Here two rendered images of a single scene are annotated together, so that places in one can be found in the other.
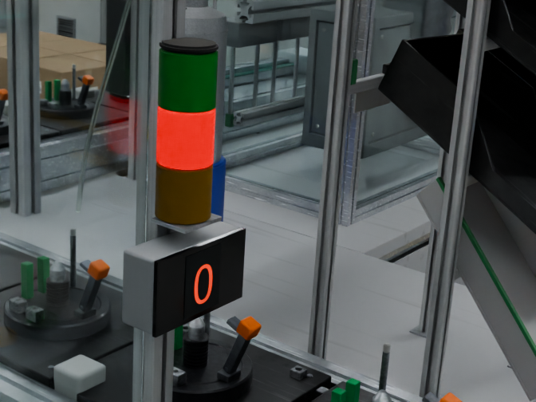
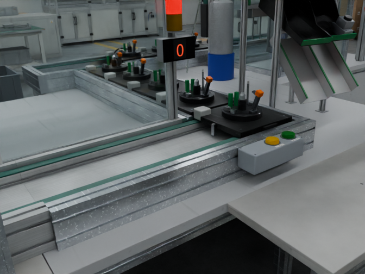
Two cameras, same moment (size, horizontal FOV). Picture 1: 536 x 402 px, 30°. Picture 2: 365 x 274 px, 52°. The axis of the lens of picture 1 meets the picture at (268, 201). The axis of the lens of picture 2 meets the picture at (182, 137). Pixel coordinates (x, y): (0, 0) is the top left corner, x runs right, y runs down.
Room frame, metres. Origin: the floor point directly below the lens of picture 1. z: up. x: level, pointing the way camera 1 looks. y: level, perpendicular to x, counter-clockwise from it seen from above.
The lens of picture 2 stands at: (-0.31, -0.34, 1.40)
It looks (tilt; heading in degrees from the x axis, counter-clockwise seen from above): 22 degrees down; 19
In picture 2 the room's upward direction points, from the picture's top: 2 degrees counter-clockwise
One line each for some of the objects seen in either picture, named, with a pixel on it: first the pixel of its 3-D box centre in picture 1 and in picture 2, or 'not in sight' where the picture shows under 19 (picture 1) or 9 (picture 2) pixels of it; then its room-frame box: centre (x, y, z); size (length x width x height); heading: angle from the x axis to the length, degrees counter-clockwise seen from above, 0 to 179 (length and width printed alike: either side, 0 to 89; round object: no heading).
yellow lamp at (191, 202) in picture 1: (183, 189); (174, 22); (0.84, 0.07, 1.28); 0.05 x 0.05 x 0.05
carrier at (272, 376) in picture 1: (195, 345); (196, 88); (1.08, 0.08, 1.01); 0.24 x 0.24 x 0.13; 54
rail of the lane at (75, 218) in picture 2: not in sight; (207, 167); (0.61, -0.09, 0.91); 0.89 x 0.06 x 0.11; 144
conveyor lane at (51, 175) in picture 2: not in sight; (166, 150); (0.70, 0.06, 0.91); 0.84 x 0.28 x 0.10; 144
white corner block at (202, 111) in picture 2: not in sight; (202, 113); (0.90, 0.00, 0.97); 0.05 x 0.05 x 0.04; 54
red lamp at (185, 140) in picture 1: (185, 134); (173, 5); (0.84, 0.07, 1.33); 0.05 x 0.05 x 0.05
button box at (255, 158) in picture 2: not in sight; (271, 151); (0.73, -0.26, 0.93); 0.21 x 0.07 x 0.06; 144
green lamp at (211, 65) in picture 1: (187, 77); not in sight; (0.84, 0.07, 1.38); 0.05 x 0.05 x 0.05
